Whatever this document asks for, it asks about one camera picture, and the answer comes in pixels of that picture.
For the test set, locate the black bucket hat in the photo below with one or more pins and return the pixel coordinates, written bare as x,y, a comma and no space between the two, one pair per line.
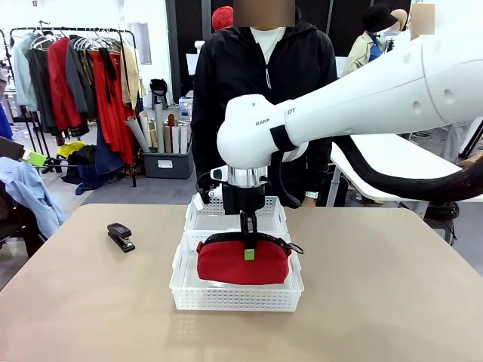
379,17

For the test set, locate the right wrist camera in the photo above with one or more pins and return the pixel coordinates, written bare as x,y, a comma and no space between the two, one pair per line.
218,174

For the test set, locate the blue denim garment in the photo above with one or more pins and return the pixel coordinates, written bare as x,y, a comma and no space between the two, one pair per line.
105,158

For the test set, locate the silver wristwatch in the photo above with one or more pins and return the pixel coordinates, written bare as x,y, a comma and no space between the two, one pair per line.
312,195

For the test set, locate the grey cardboard tube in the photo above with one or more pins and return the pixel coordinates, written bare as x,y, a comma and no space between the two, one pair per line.
159,128

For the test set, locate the black stapler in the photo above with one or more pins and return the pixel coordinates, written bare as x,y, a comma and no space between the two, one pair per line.
120,235

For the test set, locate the person's left hand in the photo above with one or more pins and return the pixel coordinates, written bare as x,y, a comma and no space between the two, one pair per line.
309,203

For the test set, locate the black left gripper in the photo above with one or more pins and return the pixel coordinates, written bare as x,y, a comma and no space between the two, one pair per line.
10,148

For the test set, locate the blue white bottle pack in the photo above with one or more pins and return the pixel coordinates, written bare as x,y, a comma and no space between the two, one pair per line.
185,108

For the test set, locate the red jacket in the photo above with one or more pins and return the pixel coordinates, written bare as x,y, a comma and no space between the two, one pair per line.
62,86

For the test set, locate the yellow garment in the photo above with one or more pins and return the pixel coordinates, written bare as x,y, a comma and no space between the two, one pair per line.
69,149

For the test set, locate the red dress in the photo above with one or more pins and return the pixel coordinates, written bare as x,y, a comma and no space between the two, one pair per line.
113,120

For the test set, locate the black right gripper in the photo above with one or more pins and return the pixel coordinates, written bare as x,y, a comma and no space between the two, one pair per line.
235,198

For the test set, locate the beige garment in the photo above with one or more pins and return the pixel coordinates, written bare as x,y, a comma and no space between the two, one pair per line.
132,75

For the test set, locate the black metal clothes rack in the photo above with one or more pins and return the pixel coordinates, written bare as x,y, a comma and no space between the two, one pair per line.
128,113

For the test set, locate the red zipper pouch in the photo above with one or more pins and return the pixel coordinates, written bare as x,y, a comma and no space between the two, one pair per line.
234,264

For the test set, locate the brown cardboard roll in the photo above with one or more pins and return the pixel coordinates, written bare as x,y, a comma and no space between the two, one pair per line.
171,120

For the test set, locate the light blue shirt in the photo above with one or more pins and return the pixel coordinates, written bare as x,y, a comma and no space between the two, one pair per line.
34,196

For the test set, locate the black scarf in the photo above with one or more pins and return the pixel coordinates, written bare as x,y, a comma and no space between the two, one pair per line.
108,75

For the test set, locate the grey storage bin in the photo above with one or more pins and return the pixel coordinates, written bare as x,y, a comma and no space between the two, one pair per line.
166,166

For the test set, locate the mannequin in beige coat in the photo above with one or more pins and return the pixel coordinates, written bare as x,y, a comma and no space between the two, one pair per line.
358,56

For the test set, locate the white perforated plastic basket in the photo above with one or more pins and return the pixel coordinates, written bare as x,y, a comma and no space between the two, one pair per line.
234,299
203,216

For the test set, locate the pale grey-blue jacket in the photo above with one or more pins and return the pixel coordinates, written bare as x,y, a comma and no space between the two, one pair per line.
22,75

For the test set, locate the person's left forearm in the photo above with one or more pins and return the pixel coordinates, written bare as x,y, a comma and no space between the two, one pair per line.
319,169

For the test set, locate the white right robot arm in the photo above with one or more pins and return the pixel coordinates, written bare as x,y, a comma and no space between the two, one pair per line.
377,98

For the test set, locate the dark grey garment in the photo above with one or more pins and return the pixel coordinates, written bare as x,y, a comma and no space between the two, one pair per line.
39,90

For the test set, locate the black bag under table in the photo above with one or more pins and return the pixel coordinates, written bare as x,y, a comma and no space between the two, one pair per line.
441,210

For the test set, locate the red hat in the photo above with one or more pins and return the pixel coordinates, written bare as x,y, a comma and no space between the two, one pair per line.
222,17

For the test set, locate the dark crumpled garment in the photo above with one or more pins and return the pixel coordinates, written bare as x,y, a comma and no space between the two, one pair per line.
81,166

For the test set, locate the black chair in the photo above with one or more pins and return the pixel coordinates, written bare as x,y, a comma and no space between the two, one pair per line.
15,230

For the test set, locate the white table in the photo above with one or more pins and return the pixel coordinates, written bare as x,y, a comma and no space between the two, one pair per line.
392,158

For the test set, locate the grey blazer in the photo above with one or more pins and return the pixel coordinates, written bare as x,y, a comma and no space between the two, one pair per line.
81,83

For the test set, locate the person in black jacket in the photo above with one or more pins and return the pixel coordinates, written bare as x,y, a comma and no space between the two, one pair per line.
234,75

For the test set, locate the white hanging panel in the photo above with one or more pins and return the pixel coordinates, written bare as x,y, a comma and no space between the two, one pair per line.
142,43

